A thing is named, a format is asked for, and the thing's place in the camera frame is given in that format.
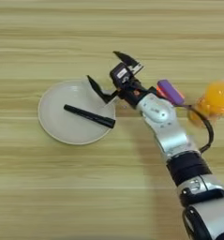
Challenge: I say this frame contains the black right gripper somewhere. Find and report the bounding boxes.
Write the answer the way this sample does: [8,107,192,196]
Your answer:
[86,51,157,110]

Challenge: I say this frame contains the black marker pen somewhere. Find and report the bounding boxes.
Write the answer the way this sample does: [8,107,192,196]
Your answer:
[63,103,116,129]

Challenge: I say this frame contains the round beige plate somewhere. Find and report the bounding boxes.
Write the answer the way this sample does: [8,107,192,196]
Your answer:
[37,79,117,146]

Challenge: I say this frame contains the purple rectangular block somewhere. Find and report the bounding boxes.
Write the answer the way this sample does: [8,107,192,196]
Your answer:
[157,79,186,106]

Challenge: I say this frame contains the orange juice bottle white cap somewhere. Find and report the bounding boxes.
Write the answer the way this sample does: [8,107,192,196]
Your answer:
[187,71,224,129]

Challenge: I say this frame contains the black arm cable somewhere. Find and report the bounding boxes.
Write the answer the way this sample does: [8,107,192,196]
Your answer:
[178,104,215,154]

